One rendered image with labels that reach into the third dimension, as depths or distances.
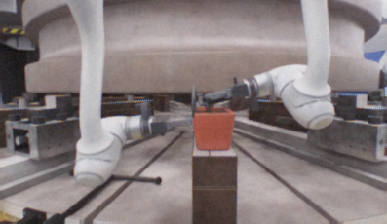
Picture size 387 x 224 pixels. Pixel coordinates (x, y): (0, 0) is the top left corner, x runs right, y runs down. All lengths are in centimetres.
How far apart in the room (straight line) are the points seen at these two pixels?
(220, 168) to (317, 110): 32
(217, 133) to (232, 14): 107
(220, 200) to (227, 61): 88
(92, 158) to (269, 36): 138
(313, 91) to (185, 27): 105
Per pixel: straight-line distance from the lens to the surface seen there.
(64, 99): 170
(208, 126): 63
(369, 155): 156
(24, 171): 160
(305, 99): 66
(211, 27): 149
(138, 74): 138
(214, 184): 66
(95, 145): 64
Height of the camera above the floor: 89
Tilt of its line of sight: 5 degrees down
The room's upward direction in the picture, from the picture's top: straight up
